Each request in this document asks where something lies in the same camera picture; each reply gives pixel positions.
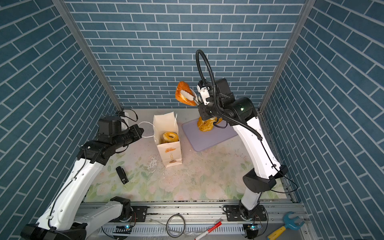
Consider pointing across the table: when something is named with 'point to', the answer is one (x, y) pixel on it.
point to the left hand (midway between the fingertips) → (145, 128)
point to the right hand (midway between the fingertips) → (201, 105)
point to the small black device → (122, 174)
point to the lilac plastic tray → (200, 140)
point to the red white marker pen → (216, 225)
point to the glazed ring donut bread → (169, 136)
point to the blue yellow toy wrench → (290, 224)
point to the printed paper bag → (162, 124)
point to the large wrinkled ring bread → (208, 124)
